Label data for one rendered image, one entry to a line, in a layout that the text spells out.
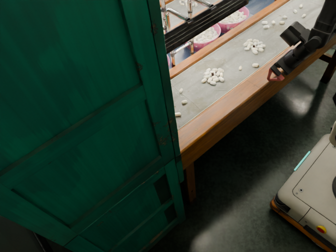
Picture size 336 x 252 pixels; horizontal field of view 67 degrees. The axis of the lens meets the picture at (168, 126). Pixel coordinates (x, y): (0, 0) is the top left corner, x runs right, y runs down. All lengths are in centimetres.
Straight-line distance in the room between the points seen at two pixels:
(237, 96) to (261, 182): 81
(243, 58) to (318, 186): 87
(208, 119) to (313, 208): 79
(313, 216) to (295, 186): 18
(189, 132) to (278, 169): 100
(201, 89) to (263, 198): 91
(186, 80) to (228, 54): 33
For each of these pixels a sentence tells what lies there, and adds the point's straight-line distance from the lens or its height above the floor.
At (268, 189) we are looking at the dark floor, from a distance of 196.
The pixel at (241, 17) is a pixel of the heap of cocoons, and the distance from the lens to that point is 203.
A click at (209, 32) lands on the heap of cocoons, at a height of 74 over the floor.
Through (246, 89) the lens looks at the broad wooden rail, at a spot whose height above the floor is 76.
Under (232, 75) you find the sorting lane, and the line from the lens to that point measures 151.
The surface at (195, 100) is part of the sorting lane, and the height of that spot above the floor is 74.
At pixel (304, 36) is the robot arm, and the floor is 120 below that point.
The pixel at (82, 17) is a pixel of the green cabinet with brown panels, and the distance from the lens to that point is 54.
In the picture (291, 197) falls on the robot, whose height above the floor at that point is 28.
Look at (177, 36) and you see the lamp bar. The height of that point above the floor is 108.
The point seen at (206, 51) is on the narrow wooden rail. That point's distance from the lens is 164.
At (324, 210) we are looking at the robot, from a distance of 170.
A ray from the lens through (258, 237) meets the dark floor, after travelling 184.
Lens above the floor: 176
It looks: 53 degrees down
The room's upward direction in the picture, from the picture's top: 11 degrees counter-clockwise
